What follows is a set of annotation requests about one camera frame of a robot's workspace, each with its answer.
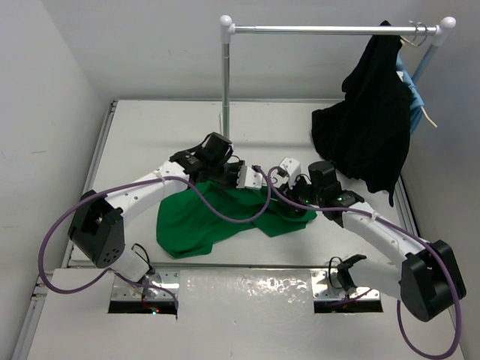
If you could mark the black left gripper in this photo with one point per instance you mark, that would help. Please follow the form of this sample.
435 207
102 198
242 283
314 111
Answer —
233 184

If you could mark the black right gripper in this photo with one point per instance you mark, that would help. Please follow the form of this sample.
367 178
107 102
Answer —
290 193

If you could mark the green t-shirt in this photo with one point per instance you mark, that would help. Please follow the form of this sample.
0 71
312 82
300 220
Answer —
186 227

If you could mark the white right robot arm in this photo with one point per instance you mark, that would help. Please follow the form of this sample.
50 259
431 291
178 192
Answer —
423 275

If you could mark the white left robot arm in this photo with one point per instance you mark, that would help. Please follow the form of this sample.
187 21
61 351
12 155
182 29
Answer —
98 225

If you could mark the black hanging t-shirt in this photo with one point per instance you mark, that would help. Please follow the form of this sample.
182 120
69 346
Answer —
366 136

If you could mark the light blue hanging shirt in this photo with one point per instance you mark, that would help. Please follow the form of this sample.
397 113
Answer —
416 104

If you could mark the silver clothes rack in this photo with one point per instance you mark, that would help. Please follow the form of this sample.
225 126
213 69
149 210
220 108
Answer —
228 28

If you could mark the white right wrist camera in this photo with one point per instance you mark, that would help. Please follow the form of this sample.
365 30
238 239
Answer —
293 169

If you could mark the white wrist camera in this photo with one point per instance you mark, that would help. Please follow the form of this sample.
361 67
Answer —
249 178
293 169

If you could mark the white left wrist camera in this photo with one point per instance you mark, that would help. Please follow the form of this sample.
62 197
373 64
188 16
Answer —
249 178

